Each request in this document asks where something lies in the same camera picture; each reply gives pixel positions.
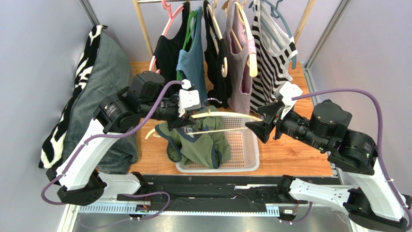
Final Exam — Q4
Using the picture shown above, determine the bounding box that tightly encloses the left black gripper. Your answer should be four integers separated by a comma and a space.
140, 98, 198, 132

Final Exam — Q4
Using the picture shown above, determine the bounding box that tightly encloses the green tank top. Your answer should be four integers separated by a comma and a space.
154, 116, 231, 169

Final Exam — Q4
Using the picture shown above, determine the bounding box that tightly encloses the cream wooden hanger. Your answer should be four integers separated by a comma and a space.
145, 98, 263, 140

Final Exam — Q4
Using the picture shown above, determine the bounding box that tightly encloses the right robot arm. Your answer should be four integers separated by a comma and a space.
246, 100, 412, 232

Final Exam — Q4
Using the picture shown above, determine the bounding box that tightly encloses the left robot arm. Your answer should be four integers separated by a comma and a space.
46, 71, 201, 206

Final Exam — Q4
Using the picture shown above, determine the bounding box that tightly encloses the black tank top on cream hanger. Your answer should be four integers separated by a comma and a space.
203, 0, 232, 108

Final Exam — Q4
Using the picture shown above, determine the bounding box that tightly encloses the light wooden hanger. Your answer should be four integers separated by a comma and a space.
222, 0, 258, 77

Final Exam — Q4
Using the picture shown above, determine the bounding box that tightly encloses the blue tank top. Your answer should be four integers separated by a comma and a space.
177, 6, 207, 102

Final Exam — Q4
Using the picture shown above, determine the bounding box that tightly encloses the black tank top on pink hanger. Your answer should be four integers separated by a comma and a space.
153, 1, 191, 83

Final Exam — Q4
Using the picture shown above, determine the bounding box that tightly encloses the black white striped tank top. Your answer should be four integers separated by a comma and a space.
250, 0, 298, 113

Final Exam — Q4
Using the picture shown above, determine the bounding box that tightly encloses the cream plastic hanger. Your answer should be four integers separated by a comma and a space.
207, 0, 228, 78

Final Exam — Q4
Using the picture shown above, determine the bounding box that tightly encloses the pink plastic hanger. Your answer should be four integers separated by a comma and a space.
149, 0, 184, 73

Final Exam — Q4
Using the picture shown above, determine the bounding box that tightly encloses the green plastic hanger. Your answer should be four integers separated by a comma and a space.
176, 9, 200, 82

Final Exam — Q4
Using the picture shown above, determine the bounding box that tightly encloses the teal plastic hanger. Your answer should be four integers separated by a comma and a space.
248, 0, 297, 70

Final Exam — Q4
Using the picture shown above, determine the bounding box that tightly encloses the white plastic basket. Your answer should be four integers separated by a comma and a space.
176, 112, 261, 174

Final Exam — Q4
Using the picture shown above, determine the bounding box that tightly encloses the grey zebra cushion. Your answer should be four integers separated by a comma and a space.
38, 25, 132, 169

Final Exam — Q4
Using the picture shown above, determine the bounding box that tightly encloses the wooden clothes rack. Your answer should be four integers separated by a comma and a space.
133, 0, 338, 63

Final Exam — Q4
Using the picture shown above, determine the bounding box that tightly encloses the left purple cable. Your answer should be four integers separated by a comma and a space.
41, 80, 186, 205

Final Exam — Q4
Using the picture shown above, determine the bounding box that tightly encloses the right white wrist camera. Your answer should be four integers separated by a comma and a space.
279, 82, 303, 120

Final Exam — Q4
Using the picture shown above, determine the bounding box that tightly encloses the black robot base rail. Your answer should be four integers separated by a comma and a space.
93, 174, 323, 223

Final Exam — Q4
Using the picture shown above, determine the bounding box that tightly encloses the aluminium frame post right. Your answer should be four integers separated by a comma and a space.
303, 0, 351, 93

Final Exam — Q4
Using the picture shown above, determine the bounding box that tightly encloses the aluminium frame post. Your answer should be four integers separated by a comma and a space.
303, 0, 351, 93
79, 0, 100, 26

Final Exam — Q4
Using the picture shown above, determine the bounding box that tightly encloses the aluminium frame post left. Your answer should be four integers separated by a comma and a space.
79, 0, 100, 26

